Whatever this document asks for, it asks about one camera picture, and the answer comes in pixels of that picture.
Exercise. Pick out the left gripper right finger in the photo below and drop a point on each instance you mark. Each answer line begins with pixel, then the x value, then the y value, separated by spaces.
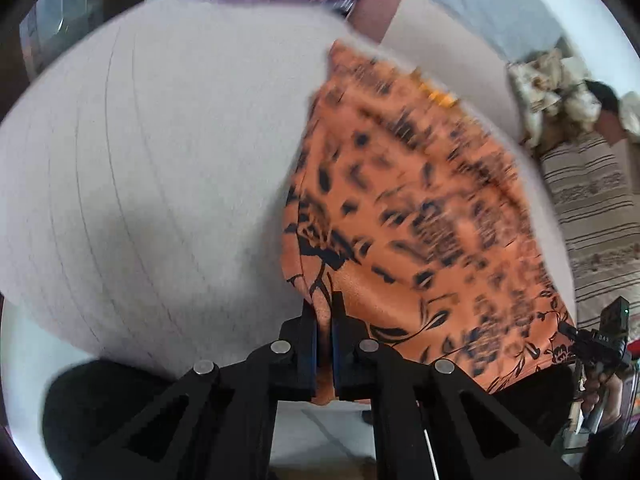
pixel 352 380

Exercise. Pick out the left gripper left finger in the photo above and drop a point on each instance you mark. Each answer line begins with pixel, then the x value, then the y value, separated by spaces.
pixel 297 372

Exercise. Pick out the orange black floral cloth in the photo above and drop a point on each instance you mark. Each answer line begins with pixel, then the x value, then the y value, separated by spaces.
pixel 416 214

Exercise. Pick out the person's right hand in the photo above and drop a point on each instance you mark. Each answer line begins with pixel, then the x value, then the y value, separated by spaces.
pixel 604 390

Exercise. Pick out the striped beige blanket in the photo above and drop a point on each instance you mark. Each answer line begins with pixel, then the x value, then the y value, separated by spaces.
pixel 599 222

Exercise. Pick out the beige checkered mattress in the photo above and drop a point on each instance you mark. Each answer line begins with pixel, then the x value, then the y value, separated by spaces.
pixel 145 173

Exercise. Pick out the cream floral crumpled cloth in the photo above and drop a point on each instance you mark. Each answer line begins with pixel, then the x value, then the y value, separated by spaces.
pixel 559 103

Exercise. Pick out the beige bolster with maroon end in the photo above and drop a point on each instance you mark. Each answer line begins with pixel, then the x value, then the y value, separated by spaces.
pixel 423 33

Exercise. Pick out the grey pillow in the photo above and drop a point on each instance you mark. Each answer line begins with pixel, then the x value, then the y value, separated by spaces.
pixel 517 29

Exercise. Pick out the wooden glass-panel wardrobe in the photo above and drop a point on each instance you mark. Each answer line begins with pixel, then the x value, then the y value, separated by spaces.
pixel 50 27

